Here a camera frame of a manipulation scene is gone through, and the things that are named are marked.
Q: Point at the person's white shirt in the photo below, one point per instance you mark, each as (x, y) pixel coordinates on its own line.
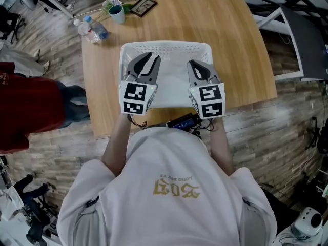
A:
(166, 219)

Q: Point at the white plastic basket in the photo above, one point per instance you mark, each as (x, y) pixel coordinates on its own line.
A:
(166, 91)

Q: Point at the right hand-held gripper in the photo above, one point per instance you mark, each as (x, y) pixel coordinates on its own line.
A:
(211, 96)

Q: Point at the artificial flower sprig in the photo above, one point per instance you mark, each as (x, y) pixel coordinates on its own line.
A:
(112, 0)

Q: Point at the black and white equipment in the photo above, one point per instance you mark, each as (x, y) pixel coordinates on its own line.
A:
(36, 201)

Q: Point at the dark picture frame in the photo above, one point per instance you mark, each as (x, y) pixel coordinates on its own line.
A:
(143, 6)

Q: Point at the black stand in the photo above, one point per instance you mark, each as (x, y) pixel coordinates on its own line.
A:
(323, 142)

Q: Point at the black office chair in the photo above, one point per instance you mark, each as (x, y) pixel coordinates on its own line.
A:
(10, 22)

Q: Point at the teal mug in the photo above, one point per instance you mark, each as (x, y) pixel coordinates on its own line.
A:
(118, 15)

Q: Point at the dark table with white legs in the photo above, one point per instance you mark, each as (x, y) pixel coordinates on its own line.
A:
(307, 47)

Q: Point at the person's right forearm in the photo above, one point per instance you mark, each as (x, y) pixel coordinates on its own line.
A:
(221, 147)

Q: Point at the person's left forearm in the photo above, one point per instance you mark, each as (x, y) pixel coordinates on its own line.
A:
(115, 147)

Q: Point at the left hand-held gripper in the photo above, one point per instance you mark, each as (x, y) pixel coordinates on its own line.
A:
(134, 93)

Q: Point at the red label water bottle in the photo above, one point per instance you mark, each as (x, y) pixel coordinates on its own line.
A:
(87, 32)

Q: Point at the white round camera device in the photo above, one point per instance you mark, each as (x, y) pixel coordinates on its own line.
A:
(307, 222)

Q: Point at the blue electronic device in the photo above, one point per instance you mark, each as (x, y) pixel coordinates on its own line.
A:
(184, 122)

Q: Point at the wooden table with white legs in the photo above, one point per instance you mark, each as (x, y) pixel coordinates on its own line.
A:
(230, 47)

